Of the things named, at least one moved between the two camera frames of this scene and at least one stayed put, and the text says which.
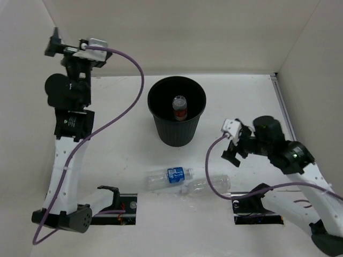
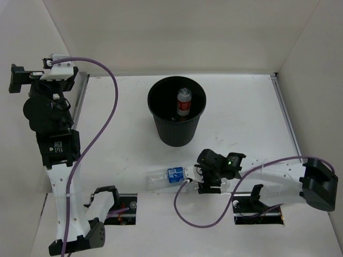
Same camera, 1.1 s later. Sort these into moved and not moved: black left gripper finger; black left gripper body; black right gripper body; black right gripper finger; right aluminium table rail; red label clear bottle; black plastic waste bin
Moved: black right gripper finger; black right gripper body; black left gripper body; black left gripper finger; red label clear bottle
Not moved: black plastic waste bin; right aluminium table rail
